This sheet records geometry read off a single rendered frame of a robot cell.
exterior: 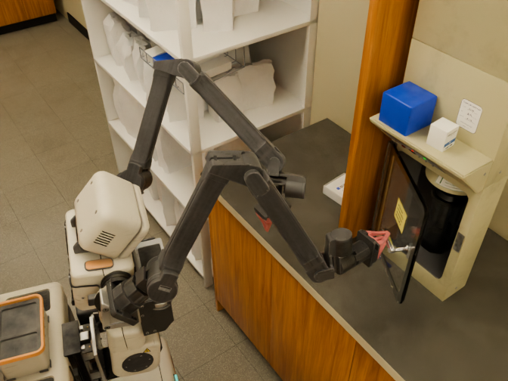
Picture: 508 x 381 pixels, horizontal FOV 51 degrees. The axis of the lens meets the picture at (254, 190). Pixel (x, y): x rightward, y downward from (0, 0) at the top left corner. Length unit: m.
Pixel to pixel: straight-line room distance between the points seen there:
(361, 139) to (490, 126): 0.39
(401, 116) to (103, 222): 0.81
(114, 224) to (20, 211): 2.31
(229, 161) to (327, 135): 1.23
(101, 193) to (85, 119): 2.96
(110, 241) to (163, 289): 0.20
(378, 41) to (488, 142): 0.38
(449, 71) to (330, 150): 0.99
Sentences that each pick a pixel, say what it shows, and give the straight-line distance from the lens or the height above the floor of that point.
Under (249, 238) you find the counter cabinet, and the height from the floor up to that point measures 0.81.
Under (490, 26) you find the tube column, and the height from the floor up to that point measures 1.81.
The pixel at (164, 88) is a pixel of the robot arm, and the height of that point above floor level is 1.50.
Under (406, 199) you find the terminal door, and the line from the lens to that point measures 1.56.
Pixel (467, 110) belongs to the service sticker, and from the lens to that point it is 1.46.
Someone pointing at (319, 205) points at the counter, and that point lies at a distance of 2.06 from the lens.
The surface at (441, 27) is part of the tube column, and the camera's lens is 1.44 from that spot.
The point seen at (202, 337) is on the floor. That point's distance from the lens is 2.81.
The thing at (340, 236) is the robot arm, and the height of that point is 1.30.
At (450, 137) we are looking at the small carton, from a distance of 1.44.
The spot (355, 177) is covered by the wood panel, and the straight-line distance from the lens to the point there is 1.74.
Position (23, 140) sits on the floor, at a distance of 4.36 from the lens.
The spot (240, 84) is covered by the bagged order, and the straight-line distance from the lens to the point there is 2.48.
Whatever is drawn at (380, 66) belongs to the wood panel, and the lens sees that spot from 1.55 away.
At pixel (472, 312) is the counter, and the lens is 1.85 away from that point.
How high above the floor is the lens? 2.33
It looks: 41 degrees down
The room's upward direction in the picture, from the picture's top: straight up
